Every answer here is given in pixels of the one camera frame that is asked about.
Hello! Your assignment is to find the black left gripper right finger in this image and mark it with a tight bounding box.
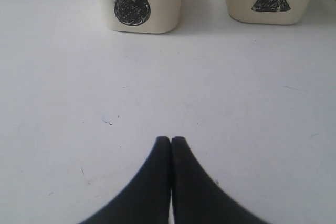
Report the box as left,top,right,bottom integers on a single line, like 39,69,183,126
171,136,265,224

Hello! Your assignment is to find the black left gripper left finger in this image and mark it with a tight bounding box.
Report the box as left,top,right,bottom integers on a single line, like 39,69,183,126
83,136,172,224

